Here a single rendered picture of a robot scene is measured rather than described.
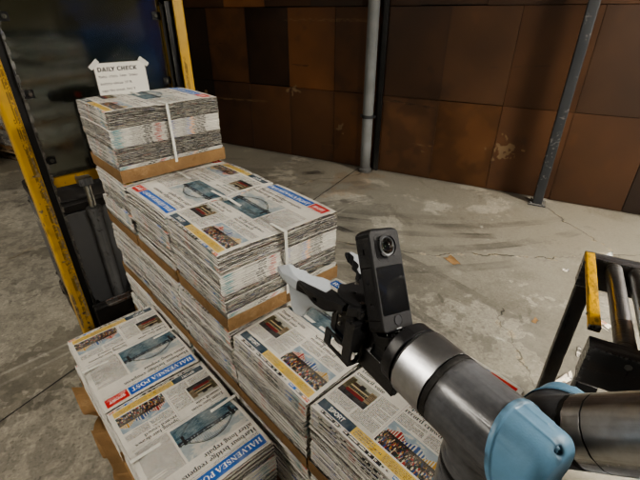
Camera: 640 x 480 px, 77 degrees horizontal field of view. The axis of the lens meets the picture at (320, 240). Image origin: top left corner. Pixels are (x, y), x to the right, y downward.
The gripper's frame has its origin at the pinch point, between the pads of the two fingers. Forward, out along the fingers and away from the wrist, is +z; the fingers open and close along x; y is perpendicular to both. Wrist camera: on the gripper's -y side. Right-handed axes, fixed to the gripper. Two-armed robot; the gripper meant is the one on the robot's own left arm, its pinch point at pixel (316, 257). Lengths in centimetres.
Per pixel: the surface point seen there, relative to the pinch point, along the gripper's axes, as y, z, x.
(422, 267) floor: 100, 120, 176
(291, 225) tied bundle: 15.1, 41.4, 20.4
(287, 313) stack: 39, 36, 18
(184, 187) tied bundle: 17, 83, 5
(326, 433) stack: 44.2, 2.9, 9.9
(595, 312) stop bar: 30, -8, 90
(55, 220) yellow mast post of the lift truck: 49, 144, -31
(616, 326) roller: 32, -13, 94
